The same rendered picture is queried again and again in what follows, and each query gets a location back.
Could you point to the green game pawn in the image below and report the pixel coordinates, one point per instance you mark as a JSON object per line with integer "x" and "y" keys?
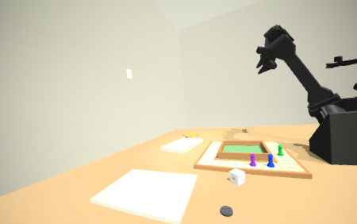
{"x": 280, "y": 150}

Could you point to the purple game pawn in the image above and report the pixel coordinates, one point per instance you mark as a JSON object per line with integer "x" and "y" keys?
{"x": 252, "y": 164}

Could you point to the white die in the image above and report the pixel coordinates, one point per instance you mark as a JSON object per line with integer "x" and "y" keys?
{"x": 237, "y": 176}

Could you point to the blue pawn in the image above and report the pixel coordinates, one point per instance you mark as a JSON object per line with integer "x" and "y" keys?
{"x": 270, "y": 160}

